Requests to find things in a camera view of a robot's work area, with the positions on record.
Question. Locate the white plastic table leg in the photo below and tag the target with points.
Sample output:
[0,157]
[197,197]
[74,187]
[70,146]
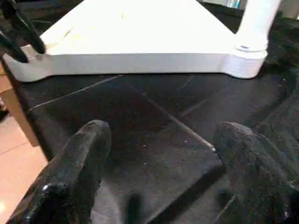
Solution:
[254,23]

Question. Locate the white plastic table top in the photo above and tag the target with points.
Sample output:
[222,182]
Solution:
[135,32]

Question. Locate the black work mat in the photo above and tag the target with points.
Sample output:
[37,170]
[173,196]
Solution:
[154,154]

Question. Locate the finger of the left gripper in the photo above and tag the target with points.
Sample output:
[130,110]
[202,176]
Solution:
[14,50]
[25,28]

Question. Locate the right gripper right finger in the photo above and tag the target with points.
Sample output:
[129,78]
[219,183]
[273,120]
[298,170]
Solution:
[261,182]

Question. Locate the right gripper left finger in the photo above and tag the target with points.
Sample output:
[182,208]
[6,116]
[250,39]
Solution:
[70,182]

